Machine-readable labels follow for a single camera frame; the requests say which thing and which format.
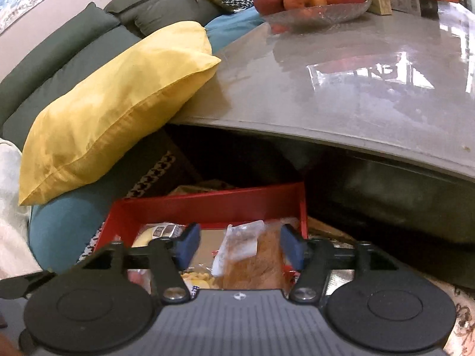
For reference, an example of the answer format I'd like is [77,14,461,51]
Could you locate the brown jerky snack packet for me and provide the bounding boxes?
[211,219,292,292]

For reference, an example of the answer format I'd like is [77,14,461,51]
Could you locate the silver foil snack packet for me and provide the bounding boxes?
[151,222,185,239]

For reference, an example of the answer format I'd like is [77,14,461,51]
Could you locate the waffle snack clear packet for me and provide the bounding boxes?
[180,264,219,289]

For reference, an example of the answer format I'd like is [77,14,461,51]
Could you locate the yellow red snack packet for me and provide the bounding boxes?
[127,269,151,294]

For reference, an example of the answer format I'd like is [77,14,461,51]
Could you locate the red cardboard box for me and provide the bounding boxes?
[94,183,308,252]

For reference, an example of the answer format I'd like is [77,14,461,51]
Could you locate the teal houndstooth cushion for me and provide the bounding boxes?
[28,150,179,272]

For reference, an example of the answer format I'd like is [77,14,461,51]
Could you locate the yellow pillow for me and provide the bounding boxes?
[18,21,220,206]

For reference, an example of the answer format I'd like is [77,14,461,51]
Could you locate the grey coffee table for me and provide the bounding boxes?
[174,3,474,181]

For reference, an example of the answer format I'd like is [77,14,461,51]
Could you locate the glass fruit bowl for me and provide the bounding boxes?
[263,0,372,31]

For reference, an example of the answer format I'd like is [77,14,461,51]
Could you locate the dark green sofa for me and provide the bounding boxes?
[0,0,268,149]

